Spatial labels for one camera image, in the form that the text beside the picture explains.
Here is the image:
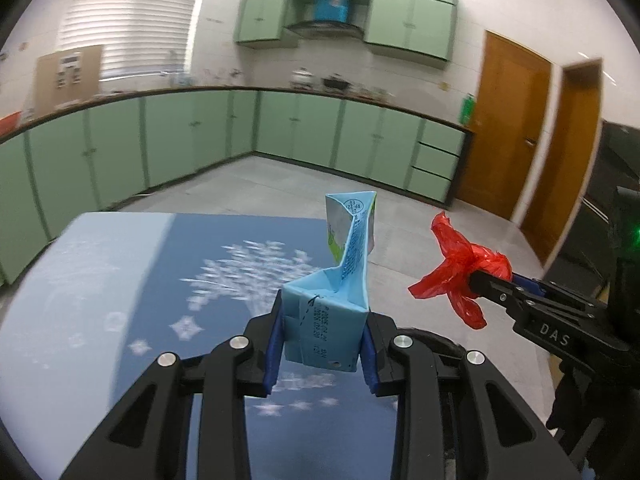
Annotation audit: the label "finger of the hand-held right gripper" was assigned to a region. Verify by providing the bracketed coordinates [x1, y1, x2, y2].
[510, 272, 551, 292]
[470, 270, 608, 319]

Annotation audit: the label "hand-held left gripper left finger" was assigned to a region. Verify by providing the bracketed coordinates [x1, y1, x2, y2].
[60, 300, 288, 480]

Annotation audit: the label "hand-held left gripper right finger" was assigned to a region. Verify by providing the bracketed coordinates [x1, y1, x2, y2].
[361, 312, 583, 480]

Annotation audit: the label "red plastic bag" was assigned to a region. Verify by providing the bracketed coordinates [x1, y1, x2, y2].
[407, 211, 512, 331]

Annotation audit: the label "drink carton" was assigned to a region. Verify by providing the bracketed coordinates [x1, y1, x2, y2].
[282, 191, 377, 373]

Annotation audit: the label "black glass cabinet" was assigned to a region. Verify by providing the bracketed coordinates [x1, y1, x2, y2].
[542, 120, 640, 306]

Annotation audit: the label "blue printed tablecloth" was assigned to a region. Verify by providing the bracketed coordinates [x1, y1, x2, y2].
[0, 211, 401, 480]

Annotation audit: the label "green base cabinets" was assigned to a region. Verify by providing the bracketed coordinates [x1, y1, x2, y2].
[0, 87, 473, 286]

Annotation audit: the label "range hood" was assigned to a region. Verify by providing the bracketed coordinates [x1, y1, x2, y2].
[284, 20, 363, 41]

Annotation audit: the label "blue box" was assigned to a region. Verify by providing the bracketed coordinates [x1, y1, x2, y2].
[312, 0, 349, 23]

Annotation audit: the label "cardboard box with white label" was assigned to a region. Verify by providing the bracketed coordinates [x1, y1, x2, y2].
[34, 45, 103, 111]

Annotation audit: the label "white window blind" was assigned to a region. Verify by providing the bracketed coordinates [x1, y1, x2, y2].
[55, 0, 211, 81]

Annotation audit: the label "wooden door with handle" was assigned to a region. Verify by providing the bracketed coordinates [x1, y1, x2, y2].
[457, 30, 553, 221]

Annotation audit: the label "green wall cabinets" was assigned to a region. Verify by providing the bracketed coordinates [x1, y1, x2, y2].
[234, 0, 460, 68]

